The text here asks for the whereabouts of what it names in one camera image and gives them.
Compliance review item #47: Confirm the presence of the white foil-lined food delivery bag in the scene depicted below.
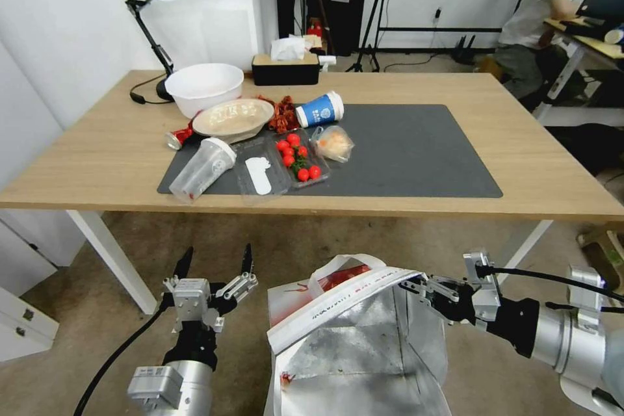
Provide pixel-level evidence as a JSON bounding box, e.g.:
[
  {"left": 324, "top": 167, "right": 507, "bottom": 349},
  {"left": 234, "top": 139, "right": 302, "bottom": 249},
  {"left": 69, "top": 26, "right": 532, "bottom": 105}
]
[{"left": 265, "top": 253, "right": 452, "bottom": 416}]

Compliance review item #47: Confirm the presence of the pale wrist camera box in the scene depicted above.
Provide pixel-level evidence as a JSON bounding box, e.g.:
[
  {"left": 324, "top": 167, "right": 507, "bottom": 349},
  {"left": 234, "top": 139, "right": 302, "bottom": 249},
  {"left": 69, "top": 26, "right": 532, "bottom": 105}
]
[
  {"left": 172, "top": 278, "right": 213, "bottom": 335},
  {"left": 461, "top": 248, "right": 504, "bottom": 328}
]

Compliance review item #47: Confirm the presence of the dark grey table mat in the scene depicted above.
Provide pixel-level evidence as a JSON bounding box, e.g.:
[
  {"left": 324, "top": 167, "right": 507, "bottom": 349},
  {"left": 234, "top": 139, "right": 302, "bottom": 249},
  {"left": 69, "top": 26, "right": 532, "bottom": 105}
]
[{"left": 156, "top": 103, "right": 504, "bottom": 200}]

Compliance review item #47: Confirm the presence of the cardboard box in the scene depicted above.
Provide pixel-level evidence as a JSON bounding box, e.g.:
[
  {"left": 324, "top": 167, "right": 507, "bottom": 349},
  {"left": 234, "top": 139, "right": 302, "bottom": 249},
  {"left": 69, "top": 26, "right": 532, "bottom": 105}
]
[{"left": 577, "top": 226, "right": 624, "bottom": 281}]

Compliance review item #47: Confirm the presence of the person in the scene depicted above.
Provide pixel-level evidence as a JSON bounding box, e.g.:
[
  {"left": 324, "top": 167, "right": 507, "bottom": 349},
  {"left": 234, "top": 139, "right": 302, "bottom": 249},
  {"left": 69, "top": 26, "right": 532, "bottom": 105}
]
[{"left": 493, "top": 0, "right": 608, "bottom": 101}]

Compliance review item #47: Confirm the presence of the red crumpled snack wrapper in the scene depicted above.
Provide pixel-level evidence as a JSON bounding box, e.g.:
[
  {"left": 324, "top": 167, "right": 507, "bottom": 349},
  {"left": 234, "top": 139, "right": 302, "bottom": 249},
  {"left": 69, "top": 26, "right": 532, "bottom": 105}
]
[{"left": 255, "top": 94, "right": 302, "bottom": 134}]

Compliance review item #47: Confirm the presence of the wooden desk white frame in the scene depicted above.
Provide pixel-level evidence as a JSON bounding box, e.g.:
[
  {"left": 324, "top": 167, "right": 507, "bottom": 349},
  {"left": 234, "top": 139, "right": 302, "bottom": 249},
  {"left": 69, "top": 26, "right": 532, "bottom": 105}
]
[{"left": 532, "top": 18, "right": 624, "bottom": 128}]

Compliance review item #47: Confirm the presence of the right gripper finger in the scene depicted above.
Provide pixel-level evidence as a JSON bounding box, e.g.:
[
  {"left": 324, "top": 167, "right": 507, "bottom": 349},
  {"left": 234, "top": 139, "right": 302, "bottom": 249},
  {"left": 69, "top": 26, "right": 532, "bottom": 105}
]
[
  {"left": 413, "top": 286, "right": 462, "bottom": 313},
  {"left": 398, "top": 271, "right": 462, "bottom": 296}
]

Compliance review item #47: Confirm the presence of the beige lidded paper bowl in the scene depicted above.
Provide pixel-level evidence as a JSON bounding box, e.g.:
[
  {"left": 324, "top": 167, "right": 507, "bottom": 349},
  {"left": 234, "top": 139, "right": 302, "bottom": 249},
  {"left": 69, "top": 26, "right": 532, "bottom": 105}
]
[{"left": 190, "top": 97, "right": 276, "bottom": 145}]

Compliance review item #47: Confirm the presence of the clear box of cherry tomatoes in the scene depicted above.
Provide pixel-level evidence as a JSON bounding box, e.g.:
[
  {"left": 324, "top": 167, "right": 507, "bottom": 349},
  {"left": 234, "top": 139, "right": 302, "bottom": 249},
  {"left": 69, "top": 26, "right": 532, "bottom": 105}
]
[{"left": 269, "top": 127, "right": 332, "bottom": 190}]

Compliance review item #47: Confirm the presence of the white drawer cabinet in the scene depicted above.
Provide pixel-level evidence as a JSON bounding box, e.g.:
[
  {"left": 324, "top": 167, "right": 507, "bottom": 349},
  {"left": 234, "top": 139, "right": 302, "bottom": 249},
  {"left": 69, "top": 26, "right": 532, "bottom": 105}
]
[{"left": 0, "top": 213, "right": 88, "bottom": 364}]

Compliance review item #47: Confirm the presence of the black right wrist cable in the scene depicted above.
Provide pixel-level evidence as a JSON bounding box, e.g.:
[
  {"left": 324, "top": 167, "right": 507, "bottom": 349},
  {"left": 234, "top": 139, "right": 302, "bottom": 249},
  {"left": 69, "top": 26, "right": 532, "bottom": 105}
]
[{"left": 475, "top": 265, "right": 624, "bottom": 313}]

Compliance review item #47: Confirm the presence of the crushed red drink can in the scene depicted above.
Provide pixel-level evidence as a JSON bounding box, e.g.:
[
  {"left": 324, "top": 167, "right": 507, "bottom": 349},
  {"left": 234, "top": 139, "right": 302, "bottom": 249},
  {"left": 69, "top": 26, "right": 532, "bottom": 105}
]
[{"left": 164, "top": 125, "right": 196, "bottom": 151}]

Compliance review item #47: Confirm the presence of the black tissue box wooden lid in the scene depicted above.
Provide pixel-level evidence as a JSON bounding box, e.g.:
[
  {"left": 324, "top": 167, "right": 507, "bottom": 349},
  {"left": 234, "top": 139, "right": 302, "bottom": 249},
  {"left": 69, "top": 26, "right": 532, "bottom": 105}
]
[{"left": 251, "top": 34, "right": 322, "bottom": 87}]

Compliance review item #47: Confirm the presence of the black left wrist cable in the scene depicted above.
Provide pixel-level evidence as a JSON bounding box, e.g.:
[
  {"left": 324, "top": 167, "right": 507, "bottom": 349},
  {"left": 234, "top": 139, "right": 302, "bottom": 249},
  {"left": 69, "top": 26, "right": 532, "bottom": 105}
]
[{"left": 73, "top": 300, "right": 170, "bottom": 416}]

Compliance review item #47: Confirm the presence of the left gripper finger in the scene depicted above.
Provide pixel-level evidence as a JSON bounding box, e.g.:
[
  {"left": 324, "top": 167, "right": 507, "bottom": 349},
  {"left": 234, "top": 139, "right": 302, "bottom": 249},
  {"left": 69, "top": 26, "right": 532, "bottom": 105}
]
[
  {"left": 162, "top": 246, "right": 195, "bottom": 296},
  {"left": 216, "top": 242, "right": 259, "bottom": 301}
]

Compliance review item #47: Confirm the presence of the white plastic bowl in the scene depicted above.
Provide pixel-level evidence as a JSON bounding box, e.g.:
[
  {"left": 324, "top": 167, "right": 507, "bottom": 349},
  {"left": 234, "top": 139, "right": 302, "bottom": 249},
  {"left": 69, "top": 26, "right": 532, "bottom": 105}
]
[{"left": 164, "top": 62, "right": 245, "bottom": 120}]

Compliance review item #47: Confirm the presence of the blue paper coffee cup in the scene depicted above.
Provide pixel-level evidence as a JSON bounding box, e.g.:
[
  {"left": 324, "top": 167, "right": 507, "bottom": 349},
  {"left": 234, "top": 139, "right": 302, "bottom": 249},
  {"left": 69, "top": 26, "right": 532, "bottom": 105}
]
[{"left": 294, "top": 90, "right": 346, "bottom": 129}]

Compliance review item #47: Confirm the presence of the clear bag with bun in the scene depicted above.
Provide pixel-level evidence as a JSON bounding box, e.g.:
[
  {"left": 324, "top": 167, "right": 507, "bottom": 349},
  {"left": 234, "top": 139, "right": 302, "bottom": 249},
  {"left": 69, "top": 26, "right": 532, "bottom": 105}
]
[{"left": 309, "top": 124, "right": 356, "bottom": 164}]

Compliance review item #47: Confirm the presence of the black router with antennas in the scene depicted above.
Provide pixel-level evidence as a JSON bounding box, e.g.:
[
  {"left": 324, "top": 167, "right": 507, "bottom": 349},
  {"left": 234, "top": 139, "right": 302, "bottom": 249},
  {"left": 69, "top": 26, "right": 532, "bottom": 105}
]
[{"left": 454, "top": 34, "right": 478, "bottom": 65}]

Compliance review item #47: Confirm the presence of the red fire extinguisher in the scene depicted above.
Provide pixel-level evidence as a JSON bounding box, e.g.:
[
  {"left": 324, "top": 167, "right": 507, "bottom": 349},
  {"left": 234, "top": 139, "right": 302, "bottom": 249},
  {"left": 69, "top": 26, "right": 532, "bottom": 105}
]
[{"left": 305, "top": 18, "right": 324, "bottom": 50}]

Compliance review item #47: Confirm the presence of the clear plastic lidded cup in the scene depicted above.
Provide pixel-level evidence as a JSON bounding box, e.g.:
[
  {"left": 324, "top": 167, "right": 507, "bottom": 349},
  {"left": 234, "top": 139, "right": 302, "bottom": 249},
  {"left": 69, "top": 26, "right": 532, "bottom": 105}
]
[{"left": 168, "top": 136, "right": 238, "bottom": 205}]

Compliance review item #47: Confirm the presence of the black tripod stand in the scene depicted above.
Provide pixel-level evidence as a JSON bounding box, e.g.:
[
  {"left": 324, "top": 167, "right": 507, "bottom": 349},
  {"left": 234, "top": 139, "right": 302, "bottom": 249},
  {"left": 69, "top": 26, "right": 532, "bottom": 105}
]
[{"left": 344, "top": 0, "right": 398, "bottom": 73}]

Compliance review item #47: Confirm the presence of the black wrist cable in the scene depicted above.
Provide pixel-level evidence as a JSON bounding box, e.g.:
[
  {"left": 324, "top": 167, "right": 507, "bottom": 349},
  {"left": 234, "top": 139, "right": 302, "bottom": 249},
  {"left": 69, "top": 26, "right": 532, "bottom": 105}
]
[
  {"left": 475, "top": 265, "right": 624, "bottom": 313},
  {"left": 73, "top": 300, "right": 170, "bottom": 416}
]

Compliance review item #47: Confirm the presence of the white table leg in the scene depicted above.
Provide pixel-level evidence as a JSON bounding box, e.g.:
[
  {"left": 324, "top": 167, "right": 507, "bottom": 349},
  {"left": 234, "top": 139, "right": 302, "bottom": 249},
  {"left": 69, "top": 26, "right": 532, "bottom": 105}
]
[
  {"left": 65, "top": 210, "right": 159, "bottom": 315},
  {"left": 496, "top": 219, "right": 554, "bottom": 286}
]

